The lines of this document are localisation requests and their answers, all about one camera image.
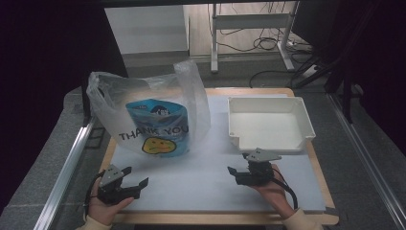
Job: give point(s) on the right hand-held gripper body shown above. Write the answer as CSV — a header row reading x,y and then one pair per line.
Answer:
x,y
260,171

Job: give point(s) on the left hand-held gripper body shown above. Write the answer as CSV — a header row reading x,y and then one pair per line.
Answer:
x,y
110,179

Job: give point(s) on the blue snack pouch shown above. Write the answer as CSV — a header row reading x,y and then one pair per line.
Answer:
x,y
158,126

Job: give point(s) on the translucent printed plastic bag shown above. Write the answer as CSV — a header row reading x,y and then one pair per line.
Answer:
x,y
118,115

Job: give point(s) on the person's right hand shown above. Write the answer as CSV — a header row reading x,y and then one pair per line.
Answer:
x,y
274,195

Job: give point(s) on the person's left hand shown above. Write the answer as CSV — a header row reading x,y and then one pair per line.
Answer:
x,y
102,211

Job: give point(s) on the white plastic tray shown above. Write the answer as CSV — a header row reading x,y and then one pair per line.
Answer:
x,y
268,127

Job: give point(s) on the white foam mat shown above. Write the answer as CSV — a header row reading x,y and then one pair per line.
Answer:
x,y
198,182

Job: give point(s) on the black metal stand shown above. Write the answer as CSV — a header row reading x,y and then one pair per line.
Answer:
x,y
346,96
85,105

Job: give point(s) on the dark curtain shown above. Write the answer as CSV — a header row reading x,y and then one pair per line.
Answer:
x,y
376,64
41,80

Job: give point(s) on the white panel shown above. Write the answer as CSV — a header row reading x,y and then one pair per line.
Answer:
x,y
146,28

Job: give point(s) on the aluminium rail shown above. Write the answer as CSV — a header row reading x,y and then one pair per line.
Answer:
x,y
367,159
63,179

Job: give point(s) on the white metal desk frame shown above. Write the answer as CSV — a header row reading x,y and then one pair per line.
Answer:
x,y
252,21

